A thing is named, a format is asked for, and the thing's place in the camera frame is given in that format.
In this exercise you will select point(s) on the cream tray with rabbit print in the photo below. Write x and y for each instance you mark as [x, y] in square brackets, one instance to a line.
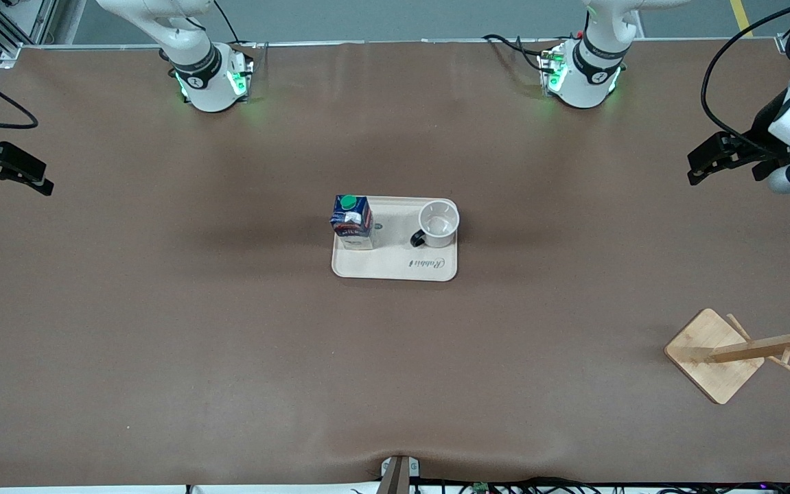
[394, 264]

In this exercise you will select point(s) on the brown table mat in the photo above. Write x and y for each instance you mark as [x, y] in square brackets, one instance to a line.
[230, 343]

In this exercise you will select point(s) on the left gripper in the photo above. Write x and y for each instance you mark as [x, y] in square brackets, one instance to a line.
[760, 134]

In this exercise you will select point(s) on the blue milk carton green cap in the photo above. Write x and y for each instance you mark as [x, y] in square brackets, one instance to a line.
[353, 223]

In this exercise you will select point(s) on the wooden mug rack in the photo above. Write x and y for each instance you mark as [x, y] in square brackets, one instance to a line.
[710, 357]

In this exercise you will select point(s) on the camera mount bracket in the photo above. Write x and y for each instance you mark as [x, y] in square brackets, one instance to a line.
[394, 477]

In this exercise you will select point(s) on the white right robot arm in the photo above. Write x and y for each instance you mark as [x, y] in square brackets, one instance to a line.
[195, 68]

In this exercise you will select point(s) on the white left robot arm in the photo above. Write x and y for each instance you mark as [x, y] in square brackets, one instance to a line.
[594, 75]

